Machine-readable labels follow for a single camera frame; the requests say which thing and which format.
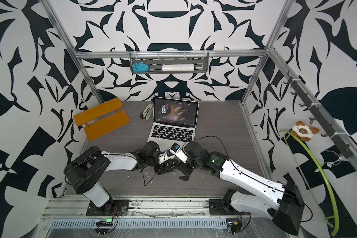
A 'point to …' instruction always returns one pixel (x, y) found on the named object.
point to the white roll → (178, 68)
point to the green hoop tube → (326, 218)
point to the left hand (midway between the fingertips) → (168, 161)
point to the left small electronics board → (104, 222)
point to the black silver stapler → (147, 112)
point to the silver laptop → (174, 121)
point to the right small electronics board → (235, 226)
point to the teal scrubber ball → (140, 67)
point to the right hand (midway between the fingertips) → (176, 159)
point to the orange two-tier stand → (102, 119)
